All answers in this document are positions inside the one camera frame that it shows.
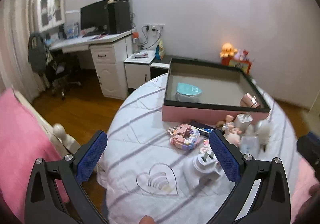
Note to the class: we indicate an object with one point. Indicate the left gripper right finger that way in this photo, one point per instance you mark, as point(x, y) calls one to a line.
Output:
point(261, 192)

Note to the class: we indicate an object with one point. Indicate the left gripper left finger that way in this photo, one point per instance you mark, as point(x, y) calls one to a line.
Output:
point(43, 203)

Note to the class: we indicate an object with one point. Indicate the white plush toy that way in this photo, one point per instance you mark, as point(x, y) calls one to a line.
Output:
point(262, 130)

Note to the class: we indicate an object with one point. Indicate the white square charger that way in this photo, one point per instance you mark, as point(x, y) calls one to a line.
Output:
point(242, 121)

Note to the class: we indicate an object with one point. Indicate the clear heart acrylic piece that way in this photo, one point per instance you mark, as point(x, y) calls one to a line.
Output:
point(160, 180)

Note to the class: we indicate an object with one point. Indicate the pink blanket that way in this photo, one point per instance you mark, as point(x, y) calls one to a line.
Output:
point(23, 140)

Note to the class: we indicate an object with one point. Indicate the rose gold cylinder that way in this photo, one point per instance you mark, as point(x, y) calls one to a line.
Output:
point(249, 101)

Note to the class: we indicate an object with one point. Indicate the pink pig doll figure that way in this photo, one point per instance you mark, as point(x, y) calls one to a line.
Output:
point(231, 132)

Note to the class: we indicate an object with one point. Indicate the striped white table cloth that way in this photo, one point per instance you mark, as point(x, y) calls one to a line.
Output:
point(138, 139)

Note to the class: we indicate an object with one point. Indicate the orange toy box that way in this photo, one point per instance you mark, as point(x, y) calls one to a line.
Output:
point(240, 60)

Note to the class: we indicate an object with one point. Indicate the pink black storage box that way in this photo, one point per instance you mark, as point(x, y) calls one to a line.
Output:
point(222, 89)

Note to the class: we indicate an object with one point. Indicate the orange octopus plush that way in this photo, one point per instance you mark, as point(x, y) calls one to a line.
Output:
point(228, 50)

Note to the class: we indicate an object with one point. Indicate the teal round tin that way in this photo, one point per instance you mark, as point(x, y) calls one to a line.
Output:
point(187, 93)

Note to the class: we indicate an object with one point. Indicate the black office chair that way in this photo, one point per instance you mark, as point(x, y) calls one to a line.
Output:
point(58, 70)

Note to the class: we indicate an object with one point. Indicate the white desk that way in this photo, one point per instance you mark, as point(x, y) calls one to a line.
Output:
point(108, 54)

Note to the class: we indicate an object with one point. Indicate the low black white cabinet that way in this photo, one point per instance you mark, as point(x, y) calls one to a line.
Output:
point(141, 70)

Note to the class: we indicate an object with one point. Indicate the snack bag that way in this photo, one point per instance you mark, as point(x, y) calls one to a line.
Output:
point(160, 51)

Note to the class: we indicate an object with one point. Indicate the beige curtain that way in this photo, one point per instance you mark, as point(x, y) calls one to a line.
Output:
point(18, 21)

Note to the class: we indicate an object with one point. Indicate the black computer monitor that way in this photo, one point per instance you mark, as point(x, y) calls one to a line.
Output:
point(95, 16)

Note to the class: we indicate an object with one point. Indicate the white glass door cabinet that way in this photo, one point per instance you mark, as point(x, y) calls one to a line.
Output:
point(50, 14)

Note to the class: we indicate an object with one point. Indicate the black computer tower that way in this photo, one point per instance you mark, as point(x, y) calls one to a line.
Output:
point(119, 20)

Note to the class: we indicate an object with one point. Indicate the white bed post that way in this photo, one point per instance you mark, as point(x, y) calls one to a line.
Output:
point(63, 142)

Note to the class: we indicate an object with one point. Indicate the wall power outlet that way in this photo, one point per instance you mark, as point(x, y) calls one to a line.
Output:
point(155, 27)

